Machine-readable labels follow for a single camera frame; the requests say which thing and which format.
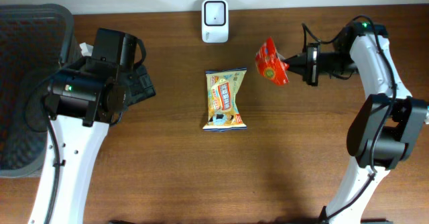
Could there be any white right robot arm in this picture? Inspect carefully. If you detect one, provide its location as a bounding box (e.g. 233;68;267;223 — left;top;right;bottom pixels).
280;15;428;223

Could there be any white barcode scanner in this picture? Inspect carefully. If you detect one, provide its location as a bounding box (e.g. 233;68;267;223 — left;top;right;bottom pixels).
201;0;229;44

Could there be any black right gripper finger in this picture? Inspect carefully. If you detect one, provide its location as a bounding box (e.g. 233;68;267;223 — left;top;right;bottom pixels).
288;65;306;77
282;54;307;66

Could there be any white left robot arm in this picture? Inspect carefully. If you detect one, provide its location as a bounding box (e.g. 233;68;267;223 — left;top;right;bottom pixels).
29;28;156;223

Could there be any grey plastic basket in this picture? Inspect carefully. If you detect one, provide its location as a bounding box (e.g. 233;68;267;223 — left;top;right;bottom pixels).
1;4;81;178

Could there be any yellow wet wipes pack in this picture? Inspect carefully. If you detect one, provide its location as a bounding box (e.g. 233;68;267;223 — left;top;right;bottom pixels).
202;67;247;132

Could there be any red snack bag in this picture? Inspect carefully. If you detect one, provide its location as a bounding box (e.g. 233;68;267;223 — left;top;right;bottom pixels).
255;38;289;86

